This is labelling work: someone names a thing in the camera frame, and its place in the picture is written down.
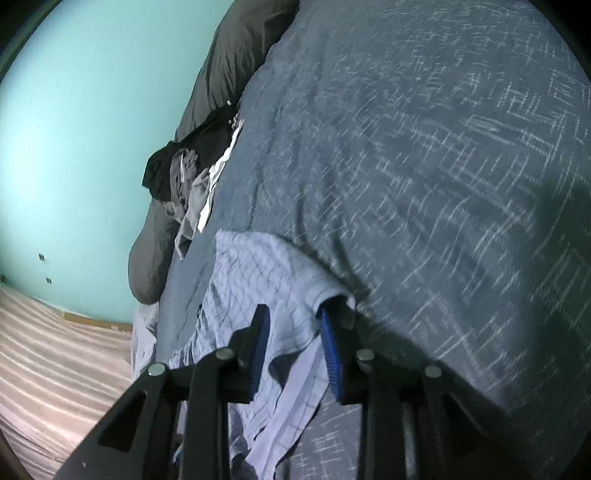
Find black garment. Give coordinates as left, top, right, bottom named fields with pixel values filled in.
left=141, top=108, right=241, bottom=204

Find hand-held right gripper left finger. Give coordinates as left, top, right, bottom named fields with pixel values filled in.
left=53, top=304, right=271, bottom=480

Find light grey garment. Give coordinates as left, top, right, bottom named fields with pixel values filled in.
left=174, top=168, right=214, bottom=261

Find light blue checked shorts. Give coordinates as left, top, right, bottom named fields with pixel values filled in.
left=168, top=230, right=357, bottom=480

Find dark grey pillow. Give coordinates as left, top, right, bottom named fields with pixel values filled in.
left=128, top=203, right=183, bottom=305
left=174, top=0, right=301, bottom=141

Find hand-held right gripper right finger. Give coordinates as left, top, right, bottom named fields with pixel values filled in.
left=318, top=298, right=518, bottom=480

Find blue-grey patterned blanket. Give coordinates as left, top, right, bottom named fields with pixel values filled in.
left=154, top=0, right=591, bottom=480

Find wooden skirting board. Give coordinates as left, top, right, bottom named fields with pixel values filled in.
left=62, top=312, right=134, bottom=334

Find dark grey garment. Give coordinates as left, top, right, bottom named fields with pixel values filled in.
left=168, top=148, right=201, bottom=217

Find white garment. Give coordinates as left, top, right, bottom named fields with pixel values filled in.
left=198, top=121, right=245, bottom=234

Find white bed sheet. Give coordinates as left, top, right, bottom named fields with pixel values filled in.
left=131, top=302, right=160, bottom=377

